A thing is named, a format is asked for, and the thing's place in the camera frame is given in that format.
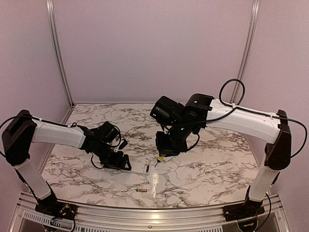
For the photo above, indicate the yellow handled screwdriver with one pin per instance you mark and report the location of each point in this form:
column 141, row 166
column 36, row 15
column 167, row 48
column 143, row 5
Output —
column 158, row 161

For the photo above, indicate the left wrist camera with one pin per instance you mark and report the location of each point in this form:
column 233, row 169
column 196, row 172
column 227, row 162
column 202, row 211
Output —
column 122, row 145

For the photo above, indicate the front aluminium rail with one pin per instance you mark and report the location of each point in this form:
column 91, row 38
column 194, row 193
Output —
column 95, row 218

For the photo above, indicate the aluminium frame post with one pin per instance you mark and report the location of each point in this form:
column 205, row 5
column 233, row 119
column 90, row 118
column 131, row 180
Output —
column 57, row 50
column 249, row 40

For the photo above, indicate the right aluminium frame post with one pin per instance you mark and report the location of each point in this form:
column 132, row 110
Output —
column 249, row 40

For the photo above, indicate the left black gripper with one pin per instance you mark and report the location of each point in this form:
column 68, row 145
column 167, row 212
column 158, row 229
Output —
column 116, row 164

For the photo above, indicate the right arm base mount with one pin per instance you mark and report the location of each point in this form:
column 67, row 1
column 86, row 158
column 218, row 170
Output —
column 243, row 210

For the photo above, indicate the left aluminium frame post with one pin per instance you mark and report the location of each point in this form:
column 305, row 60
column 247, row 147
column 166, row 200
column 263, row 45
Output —
column 57, row 50

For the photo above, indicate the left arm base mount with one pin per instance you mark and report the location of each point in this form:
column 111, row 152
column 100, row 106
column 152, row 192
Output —
column 58, row 210

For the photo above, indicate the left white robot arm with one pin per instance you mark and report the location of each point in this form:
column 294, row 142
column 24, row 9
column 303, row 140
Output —
column 25, row 129

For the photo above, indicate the white remote control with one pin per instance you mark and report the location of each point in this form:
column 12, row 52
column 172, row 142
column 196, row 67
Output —
column 137, row 168

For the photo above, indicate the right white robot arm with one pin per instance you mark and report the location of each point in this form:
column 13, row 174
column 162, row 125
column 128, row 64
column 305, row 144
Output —
column 203, row 111

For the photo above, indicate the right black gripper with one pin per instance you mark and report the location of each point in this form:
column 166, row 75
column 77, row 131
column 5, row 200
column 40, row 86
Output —
column 165, row 150

